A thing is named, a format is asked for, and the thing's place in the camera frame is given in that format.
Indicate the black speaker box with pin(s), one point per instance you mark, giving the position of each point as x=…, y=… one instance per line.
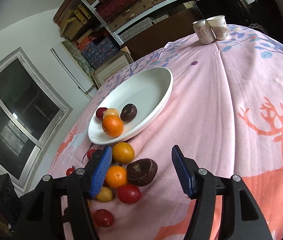
x=6, y=197

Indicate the metal framed window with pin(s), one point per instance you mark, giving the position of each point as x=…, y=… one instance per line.
x=19, y=120

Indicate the stack of patterned gift boxes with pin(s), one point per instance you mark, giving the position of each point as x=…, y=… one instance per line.
x=129, y=2

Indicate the small tangerine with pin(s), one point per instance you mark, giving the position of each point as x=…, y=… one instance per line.
x=117, y=177

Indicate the large orange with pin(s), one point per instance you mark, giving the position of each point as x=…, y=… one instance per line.
x=123, y=153
x=113, y=126

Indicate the pink deer printed tablecloth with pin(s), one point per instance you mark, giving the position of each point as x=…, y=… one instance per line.
x=219, y=100

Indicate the stack of blue patterned boxes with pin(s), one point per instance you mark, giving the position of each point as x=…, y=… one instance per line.
x=96, y=51

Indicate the beige drink can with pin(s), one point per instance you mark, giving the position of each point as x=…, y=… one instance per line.
x=203, y=33

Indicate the white metal shelf rack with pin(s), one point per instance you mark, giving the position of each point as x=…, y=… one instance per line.
x=99, y=17

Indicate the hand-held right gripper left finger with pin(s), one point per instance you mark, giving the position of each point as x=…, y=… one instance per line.
x=101, y=173

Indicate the woven straw basket boxes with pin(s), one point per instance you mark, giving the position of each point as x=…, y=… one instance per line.
x=74, y=23

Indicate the dark brown mangosteen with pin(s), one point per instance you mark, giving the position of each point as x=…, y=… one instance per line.
x=142, y=172

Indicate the small red tomato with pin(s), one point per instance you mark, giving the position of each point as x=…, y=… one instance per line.
x=90, y=154
x=101, y=113
x=70, y=172

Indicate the wooden picture frame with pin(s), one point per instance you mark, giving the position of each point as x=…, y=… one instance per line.
x=111, y=68

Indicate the white leaning board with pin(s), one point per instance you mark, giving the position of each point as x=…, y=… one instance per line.
x=74, y=67

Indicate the small yellow fruit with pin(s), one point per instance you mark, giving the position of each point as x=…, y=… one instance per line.
x=105, y=195
x=111, y=112

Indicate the dark purple passion fruit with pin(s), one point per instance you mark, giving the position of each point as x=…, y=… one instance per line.
x=129, y=113

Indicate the white oval plate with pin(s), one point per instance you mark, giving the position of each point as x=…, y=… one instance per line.
x=141, y=92

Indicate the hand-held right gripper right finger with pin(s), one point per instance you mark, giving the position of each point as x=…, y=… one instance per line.
x=182, y=172

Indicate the white paper cup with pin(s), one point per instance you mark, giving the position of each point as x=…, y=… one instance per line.
x=219, y=28

